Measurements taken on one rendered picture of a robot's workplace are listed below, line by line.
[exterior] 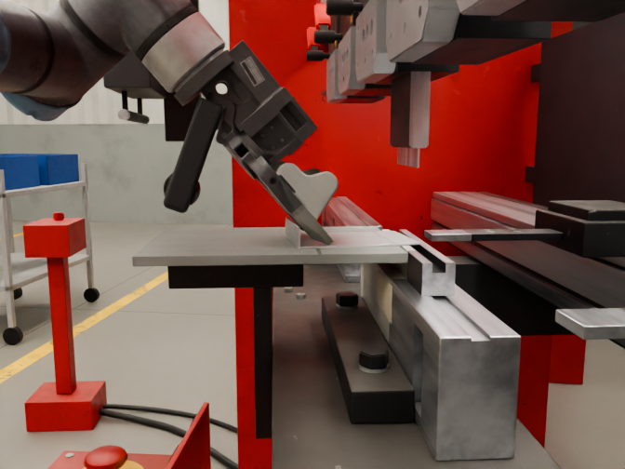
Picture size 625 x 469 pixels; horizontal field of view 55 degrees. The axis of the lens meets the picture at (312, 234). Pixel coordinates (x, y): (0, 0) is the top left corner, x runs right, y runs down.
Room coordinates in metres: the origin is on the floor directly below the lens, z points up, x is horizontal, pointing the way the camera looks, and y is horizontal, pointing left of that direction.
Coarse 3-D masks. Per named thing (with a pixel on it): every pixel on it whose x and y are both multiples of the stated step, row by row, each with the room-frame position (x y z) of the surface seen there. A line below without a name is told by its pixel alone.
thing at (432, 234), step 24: (552, 216) 0.69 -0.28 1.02; (576, 216) 0.65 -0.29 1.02; (600, 216) 0.63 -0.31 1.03; (624, 216) 0.63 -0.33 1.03; (432, 240) 0.65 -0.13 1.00; (456, 240) 0.65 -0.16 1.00; (480, 240) 0.65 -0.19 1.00; (504, 240) 0.66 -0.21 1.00; (552, 240) 0.68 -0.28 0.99; (576, 240) 0.63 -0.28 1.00; (600, 240) 0.62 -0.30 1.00; (624, 240) 0.62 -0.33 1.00
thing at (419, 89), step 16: (400, 80) 0.66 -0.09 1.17; (416, 80) 0.61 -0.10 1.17; (400, 96) 0.65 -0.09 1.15; (416, 96) 0.61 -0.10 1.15; (400, 112) 0.65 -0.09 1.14; (416, 112) 0.61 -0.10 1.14; (400, 128) 0.65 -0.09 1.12; (416, 128) 0.61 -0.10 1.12; (400, 144) 0.65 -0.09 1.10; (416, 144) 0.61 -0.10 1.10; (400, 160) 0.69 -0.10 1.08; (416, 160) 0.61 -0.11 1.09
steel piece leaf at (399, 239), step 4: (376, 232) 0.68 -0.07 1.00; (380, 232) 0.68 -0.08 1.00; (384, 232) 0.68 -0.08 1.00; (388, 232) 0.68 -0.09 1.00; (392, 232) 0.68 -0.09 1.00; (396, 232) 0.68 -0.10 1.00; (384, 236) 0.65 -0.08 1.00; (388, 236) 0.65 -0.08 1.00; (392, 236) 0.65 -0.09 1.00; (396, 236) 0.65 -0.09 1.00; (400, 236) 0.65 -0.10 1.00; (404, 236) 0.65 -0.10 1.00; (392, 240) 0.63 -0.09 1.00; (396, 240) 0.63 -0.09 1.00; (400, 240) 0.63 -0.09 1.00; (404, 240) 0.63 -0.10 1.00; (408, 240) 0.63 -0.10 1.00; (412, 240) 0.63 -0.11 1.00; (396, 244) 0.61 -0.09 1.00; (400, 244) 0.61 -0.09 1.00; (404, 244) 0.61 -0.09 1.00; (408, 244) 0.61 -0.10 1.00; (412, 244) 0.61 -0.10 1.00; (416, 244) 0.61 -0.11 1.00; (420, 244) 0.61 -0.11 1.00
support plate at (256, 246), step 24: (168, 240) 0.64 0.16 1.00; (192, 240) 0.64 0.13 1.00; (216, 240) 0.64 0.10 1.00; (240, 240) 0.64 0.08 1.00; (264, 240) 0.64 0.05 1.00; (288, 240) 0.64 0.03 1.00; (144, 264) 0.55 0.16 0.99; (168, 264) 0.55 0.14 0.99; (192, 264) 0.55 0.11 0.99; (216, 264) 0.55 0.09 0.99; (240, 264) 0.56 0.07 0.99; (264, 264) 0.56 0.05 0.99
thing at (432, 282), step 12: (420, 240) 0.64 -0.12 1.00; (408, 252) 0.57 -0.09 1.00; (420, 252) 0.61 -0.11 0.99; (432, 252) 0.57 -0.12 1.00; (408, 264) 0.57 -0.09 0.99; (420, 264) 0.53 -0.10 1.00; (432, 264) 0.56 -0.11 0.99; (444, 264) 0.53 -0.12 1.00; (408, 276) 0.57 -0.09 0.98; (420, 276) 0.52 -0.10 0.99; (432, 276) 0.52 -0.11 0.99; (444, 276) 0.52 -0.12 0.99; (420, 288) 0.52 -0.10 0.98; (432, 288) 0.52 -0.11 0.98; (444, 288) 0.52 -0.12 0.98
